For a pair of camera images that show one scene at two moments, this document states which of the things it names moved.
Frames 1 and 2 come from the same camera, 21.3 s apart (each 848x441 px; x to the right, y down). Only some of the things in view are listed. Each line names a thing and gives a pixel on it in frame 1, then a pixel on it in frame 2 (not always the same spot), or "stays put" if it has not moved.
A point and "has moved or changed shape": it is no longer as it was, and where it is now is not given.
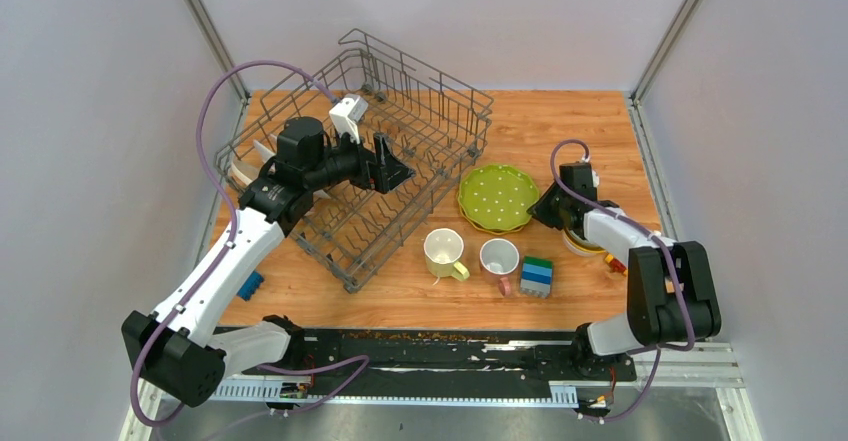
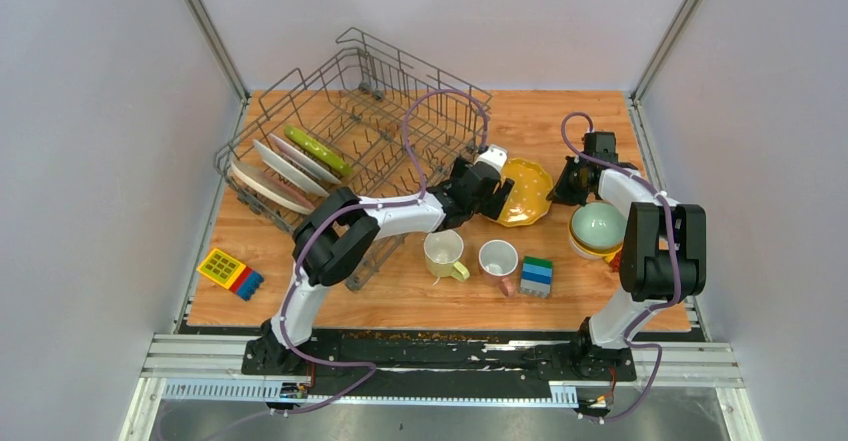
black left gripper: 392,172 → 499,198
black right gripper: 539,209 → 560,192
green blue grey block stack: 536,277 stays put
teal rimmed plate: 265,154 has moved or changed shape
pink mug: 499,259 stays put
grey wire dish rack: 436,124 stays put
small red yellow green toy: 615,264 stays put
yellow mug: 443,250 stays put
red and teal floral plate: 245,172 has moved or changed shape
